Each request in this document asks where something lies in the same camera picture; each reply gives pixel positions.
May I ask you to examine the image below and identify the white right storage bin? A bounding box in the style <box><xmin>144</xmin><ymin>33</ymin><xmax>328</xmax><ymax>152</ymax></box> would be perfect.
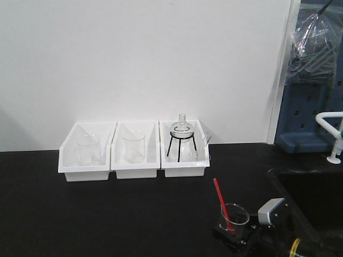
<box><xmin>159</xmin><ymin>120</ymin><xmax>210</xmax><ymax>177</ymax></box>

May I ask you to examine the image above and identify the black lab sink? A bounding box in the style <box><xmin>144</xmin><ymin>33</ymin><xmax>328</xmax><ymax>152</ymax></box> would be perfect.
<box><xmin>267</xmin><ymin>169</ymin><xmax>342</xmax><ymax>256</ymax></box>

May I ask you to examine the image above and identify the clear beaker in middle bin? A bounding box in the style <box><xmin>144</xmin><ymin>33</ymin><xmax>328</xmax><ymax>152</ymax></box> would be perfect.
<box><xmin>122</xmin><ymin>130</ymin><xmax>146</xmax><ymax>164</ymax></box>

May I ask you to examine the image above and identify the clear beaker in left bin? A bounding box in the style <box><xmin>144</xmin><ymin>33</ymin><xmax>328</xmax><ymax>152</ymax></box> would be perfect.
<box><xmin>77</xmin><ymin>134</ymin><xmax>101</xmax><ymax>166</ymax></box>

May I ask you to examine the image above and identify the clear plastic bag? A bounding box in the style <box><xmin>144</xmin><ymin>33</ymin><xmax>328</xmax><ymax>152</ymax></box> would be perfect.
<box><xmin>286</xmin><ymin>1</ymin><xmax>342</xmax><ymax>88</ymax></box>

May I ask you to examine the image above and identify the black wire flask stand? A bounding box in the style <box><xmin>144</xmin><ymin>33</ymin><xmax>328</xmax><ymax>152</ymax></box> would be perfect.
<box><xmin>166</xmin><ymin>132</ymin><xmax>197</xmax><ymax>162</ymax></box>

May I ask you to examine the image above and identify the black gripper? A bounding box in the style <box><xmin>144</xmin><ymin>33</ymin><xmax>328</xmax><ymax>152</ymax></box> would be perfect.
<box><xmin>212</xmin><ymin>219</ymin><xmax>295</xmax><ymax>256</ymax></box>

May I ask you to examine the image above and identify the red plastic stirring spoon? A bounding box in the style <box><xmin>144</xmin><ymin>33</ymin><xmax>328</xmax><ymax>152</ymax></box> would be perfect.
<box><xmin>213</xmin><ymin>178</ymin><xmax>235</xmax><ymax>233</ymax></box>

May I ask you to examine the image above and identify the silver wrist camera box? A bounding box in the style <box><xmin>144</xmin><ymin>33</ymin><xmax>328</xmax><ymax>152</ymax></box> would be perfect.
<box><xmin>258</xmin><ymin>198</ymin><xmax>285</xmax><ymax>225</ymax></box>

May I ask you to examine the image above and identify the clear glass beaker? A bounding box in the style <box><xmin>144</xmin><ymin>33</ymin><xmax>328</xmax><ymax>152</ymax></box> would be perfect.
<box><xmin>219</xmin><ymin>203</ymin><xmax>250</xmax><ymax>236</ymax></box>

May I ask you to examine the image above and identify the clear beaker in bin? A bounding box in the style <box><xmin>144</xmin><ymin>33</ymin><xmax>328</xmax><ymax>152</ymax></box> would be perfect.
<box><xmin>77</xmin><ymin>134</ymin><xmax>101</xmax><ymax>166</ymax></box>
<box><xmin>122</xmin><ymin>130</ymin><xmax>146</xmax><ymax>164</ymax></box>

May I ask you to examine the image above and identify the white left storage bin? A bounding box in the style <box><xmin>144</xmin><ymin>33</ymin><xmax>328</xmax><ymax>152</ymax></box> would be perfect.
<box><xmin>58</xmin><ymin>122</ymin><xmax>117</xmax><ymax>182</ymax></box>

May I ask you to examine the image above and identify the white storage bin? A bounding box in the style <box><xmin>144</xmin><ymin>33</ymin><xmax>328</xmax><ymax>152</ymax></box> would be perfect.
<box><xmin>159</xmin><ymin>120</ymin><xmax>210</xmax><ymax>177</ymax></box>
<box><xmin>110</xmin><ymin>120</ymin><xmax>161</xmax><ymax>179</ymax></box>
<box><xmin>58</xmin><ymin>122</ymin><xmax>117</xmax><ymax>182</ymax></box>

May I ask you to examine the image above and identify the small clear beaker right bin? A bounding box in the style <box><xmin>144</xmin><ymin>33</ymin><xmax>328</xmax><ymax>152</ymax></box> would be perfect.
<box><xmin>192</xmin><ymin>133</ymin><xmax>212</xmax><ymax>163</ymax></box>

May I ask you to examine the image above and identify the blue pegboard drying rack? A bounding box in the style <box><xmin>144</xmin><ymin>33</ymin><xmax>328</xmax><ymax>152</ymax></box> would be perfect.
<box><xmin>274</xmin><ymin>0</ymin><xmax>343</xmax><ymax>154</ymax></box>

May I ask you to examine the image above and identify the white lab faucet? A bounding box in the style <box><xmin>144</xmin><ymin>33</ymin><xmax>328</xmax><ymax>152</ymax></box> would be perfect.
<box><xmin>315</xmin><ymin>111</ymin><xmax>342</xmax><ymax>164</ymax></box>

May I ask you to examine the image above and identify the clear round-bottom flask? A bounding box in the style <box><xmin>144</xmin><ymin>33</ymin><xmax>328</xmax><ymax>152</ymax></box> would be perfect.
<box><xmin>170</xmin><ymin>114</ymin><xmax>194</xmax><ymax>139</ymax></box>

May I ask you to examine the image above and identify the white middle storage bin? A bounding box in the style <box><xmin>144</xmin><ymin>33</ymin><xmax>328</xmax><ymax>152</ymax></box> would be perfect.
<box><xmin>110</xmin><ymin>120</ymin><xmax>161</xmax><ymax>179</ymax></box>

